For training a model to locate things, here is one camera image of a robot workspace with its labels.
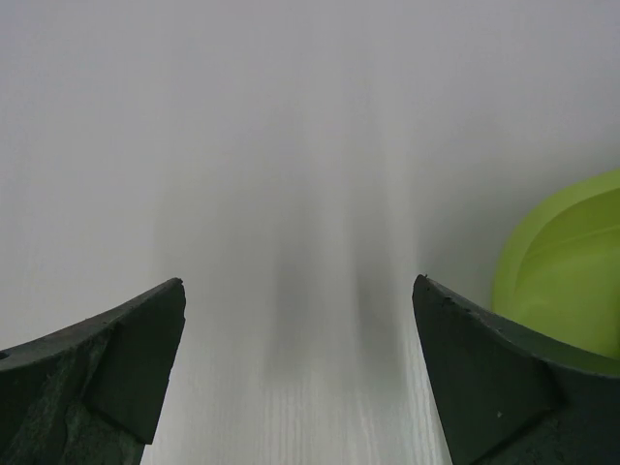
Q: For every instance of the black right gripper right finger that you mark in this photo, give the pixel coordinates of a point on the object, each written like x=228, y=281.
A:
x=506, y=394

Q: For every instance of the lime green plastic basket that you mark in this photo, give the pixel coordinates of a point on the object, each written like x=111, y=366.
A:
x=558, y=273

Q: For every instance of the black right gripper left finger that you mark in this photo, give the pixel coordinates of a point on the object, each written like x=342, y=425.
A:
x=92, y=392

